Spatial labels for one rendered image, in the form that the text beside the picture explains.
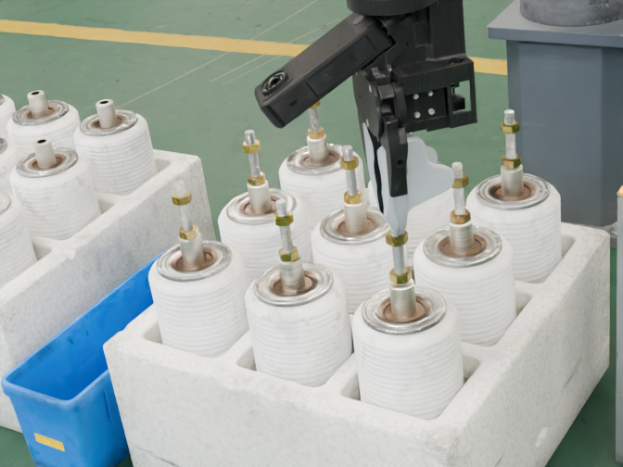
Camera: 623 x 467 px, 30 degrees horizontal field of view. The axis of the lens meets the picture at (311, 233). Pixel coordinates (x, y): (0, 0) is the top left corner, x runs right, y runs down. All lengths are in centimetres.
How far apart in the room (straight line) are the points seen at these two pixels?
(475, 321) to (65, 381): 50
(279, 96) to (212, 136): 115
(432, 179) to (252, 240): 30
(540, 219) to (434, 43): 32
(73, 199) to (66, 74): 108
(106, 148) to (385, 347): 59
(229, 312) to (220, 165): 81
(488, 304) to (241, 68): 132
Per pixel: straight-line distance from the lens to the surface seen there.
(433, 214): 124
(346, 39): 90
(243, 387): 109
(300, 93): 90
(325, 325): 107
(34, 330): 136
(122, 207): 146
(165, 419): 120
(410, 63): 92
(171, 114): 217
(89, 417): 126
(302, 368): 109
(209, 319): 114
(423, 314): 103
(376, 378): 103
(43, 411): 127
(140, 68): 243
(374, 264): 115
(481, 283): 109
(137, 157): 150
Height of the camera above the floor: 82
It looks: 29 degrees down
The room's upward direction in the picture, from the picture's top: 8 degrees counter-clockwise
